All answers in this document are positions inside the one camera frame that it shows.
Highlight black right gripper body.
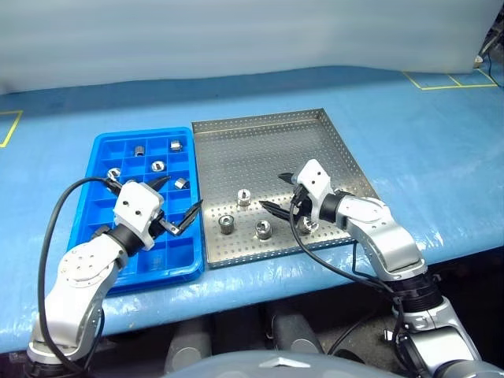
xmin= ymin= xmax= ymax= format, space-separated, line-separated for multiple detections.
xmin=290 ymin=187 xmax=314 ymax=217

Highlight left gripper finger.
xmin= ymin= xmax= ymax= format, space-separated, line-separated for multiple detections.
xmin=148 ymin=176 xmax=172 ymax=193
xmin=175 ymin=199 xmax=204 ymax=237

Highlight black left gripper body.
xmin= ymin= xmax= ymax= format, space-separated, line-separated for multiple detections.
xmin=149 ymin=210 xmax=179 ymax=237

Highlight blue compartment tray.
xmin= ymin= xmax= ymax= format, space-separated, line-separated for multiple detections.
xmin=66 ymin=126 xmax=205 ymax=297

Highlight perforated metal tray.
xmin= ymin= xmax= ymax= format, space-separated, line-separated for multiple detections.
xmin=191 ymin=109 xmax=382 ymax=270

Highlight dark rounded shape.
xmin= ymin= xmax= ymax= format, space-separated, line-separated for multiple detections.
xmin=164 ymin=317 xmax=213 ymax=374
xmin=267 ymin=305 xmax=326 ymax=355

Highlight grey robot torso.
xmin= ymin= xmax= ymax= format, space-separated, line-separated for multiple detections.
xmin=161 ymin=351 xmax=406 ymax=378

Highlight dark background device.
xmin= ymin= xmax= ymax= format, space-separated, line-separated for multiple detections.
xmin=474 ymin=7 xmax=504 ymax=66

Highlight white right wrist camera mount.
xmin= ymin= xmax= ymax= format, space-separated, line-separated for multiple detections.
xmin=294 ymin=158 xmax=335 ymax=229

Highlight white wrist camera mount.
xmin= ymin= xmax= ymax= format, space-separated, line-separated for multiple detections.
xmin=294 ymin=158 xmax=335 ymax=229
xmin=113 ymin=181 xmax=165 ymax=251

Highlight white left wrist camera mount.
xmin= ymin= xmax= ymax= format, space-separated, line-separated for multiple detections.
xmin=113 ymin=181 xmax=165 ymax=251

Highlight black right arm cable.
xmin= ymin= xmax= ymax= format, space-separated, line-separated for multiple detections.
xmin=288 ymin=198 xmax=409 ymax=367

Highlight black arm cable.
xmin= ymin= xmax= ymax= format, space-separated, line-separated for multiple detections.
xmin=288 ymin=198 xmax=409 ymax=367
xmin=37 ymin=176 xmax=121 ymax=378

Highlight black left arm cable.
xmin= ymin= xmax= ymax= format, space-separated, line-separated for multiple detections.
xmin=37 ymin=176 xmax=121 ymax=378

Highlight thin black cable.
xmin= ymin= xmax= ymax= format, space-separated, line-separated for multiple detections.
xmin=328 ymin=309 xmax=382 ymax=354

